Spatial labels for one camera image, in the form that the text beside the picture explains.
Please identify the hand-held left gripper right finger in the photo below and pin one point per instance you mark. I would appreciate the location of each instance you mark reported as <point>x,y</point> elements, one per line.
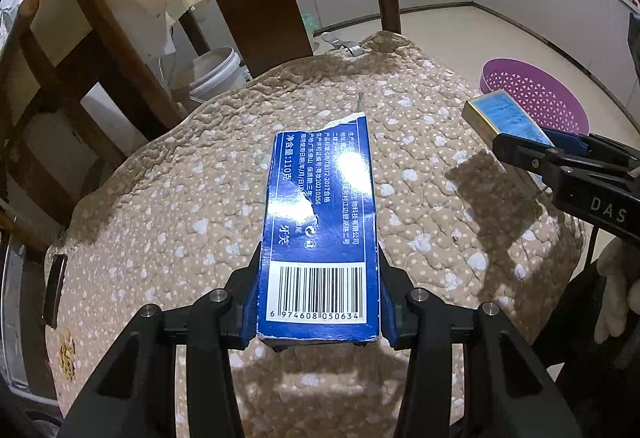
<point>390,318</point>

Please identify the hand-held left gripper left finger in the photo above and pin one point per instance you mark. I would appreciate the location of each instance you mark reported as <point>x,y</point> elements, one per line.
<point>250,318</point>

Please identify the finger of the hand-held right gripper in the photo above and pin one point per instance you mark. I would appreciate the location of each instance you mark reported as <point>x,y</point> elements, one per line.
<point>525,152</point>
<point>575,143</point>

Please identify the blue box with gold edge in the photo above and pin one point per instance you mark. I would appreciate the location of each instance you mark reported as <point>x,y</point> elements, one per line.
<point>505,115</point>

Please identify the purple plastic basket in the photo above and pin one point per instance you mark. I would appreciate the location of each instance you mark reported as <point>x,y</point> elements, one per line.
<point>530,82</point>

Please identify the blue toothpaste box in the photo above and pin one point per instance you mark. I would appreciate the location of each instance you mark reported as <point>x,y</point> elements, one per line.
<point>320,198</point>

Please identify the person's right hand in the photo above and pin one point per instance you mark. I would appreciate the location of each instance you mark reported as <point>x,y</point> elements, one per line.
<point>620,288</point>

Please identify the beige quilted heart-print blanket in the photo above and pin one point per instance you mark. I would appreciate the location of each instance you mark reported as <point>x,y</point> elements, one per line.
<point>200,198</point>

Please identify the dark clothing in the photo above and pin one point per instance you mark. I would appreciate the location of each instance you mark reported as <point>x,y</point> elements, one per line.
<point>565,343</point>

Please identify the black rectangular object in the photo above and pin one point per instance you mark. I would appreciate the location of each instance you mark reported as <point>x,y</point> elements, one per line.
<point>55,290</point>

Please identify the black silver appliance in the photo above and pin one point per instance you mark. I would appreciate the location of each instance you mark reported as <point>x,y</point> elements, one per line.
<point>20,318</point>

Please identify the white plastic bucket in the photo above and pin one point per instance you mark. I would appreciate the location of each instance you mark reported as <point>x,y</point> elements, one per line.
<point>215,72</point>

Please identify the clear bin with green bag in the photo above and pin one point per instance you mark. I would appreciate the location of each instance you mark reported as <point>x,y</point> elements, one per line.
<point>310,22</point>

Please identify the dark wooden chair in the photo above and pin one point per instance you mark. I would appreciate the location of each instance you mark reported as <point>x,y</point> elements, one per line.
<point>250,2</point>

